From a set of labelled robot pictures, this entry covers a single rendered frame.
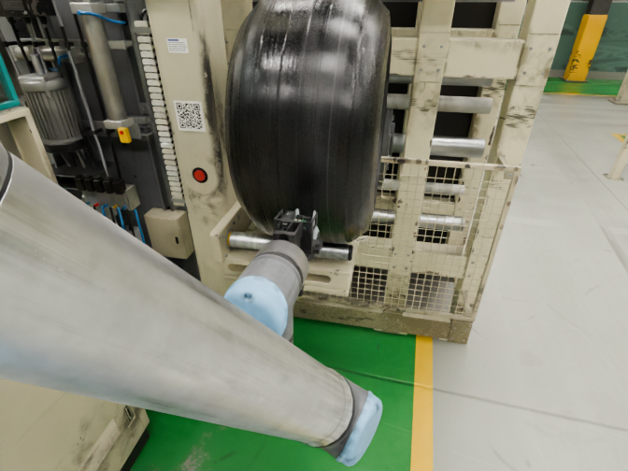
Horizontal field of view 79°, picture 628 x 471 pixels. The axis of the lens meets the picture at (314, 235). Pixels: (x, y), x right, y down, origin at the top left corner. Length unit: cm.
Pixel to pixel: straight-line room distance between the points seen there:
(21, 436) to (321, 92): 105
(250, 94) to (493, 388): 164
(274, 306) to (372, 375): 142
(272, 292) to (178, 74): 67
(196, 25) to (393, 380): 156
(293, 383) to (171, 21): 86
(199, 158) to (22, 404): 73
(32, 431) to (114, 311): 108
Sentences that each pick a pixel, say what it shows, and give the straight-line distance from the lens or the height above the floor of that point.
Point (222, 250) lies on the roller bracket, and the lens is 106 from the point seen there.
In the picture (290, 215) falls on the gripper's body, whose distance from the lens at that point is 71.
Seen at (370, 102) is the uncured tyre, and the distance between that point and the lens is 75.
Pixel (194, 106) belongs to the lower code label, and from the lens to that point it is 104.
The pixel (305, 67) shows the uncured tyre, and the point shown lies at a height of 136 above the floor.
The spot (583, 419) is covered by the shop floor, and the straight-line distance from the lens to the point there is 207.
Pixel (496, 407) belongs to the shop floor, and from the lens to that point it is 193.
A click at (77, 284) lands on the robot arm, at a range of 19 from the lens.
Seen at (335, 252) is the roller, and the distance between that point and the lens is 100.
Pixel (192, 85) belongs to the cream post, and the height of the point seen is 129.
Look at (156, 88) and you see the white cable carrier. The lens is 109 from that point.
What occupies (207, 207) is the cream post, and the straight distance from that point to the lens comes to 114.
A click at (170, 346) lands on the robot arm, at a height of 132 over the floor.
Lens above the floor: 147
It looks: 32 degrees down
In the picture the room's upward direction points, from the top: straight up
